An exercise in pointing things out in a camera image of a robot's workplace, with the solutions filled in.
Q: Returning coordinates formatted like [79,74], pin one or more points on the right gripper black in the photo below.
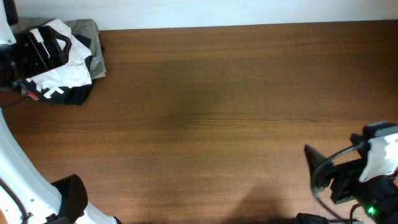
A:
[349,172]

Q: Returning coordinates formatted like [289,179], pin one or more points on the olive folded garment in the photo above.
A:
[85,30]

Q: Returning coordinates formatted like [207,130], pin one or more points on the white t-shirt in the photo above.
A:
[75,72]

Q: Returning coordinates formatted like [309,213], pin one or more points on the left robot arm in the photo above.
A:
[26,196]

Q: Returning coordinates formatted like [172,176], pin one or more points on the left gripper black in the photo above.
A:
[29,43]

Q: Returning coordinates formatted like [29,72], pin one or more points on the black Nike t-shirt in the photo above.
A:
[31,89]

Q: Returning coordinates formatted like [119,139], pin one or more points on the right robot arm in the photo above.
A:
[342,213]

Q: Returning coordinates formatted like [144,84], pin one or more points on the black garment under stack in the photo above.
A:
[78,95]

